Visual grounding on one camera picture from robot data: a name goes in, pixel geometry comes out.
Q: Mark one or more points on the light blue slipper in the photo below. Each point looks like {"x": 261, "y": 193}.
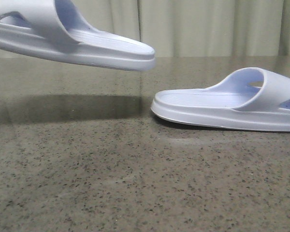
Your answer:
{"x": 56, "y": 30}
{"x": 247, "y": 99}

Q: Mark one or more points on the pale green curtain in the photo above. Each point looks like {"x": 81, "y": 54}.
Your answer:
{"x": 196, "y": 28}

